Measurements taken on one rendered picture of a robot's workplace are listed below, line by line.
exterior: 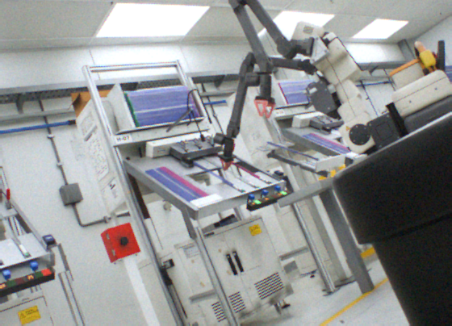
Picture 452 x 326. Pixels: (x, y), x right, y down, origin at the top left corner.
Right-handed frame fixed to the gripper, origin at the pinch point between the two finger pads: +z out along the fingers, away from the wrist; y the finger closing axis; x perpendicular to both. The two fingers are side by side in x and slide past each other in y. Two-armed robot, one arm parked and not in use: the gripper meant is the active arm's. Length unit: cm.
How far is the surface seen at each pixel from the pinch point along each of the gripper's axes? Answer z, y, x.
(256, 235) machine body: 37.3, -10.3, 25.6
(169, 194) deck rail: 1.2, 48.8, 9.3
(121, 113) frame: -20, 39, -61
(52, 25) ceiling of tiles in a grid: -44, 12, -244
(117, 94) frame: -31, 39, -68
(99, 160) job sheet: 14, 50, -67
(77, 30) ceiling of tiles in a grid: -38, -16, -250
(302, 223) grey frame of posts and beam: 19, -22, 49
